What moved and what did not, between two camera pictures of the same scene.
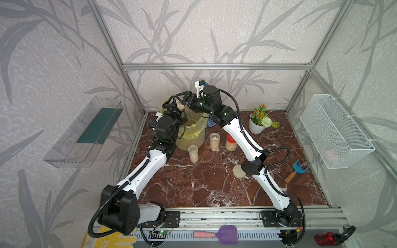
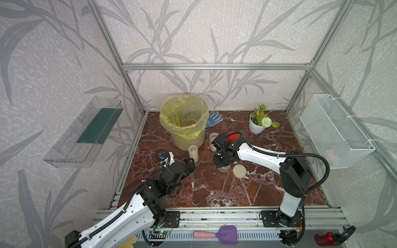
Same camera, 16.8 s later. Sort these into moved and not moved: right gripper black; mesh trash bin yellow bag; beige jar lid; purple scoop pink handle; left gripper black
Moved: left gripper black; right gripper black
Not moved: mesh trash bin yellow bag; purple scoop pink handle; beige jar lid
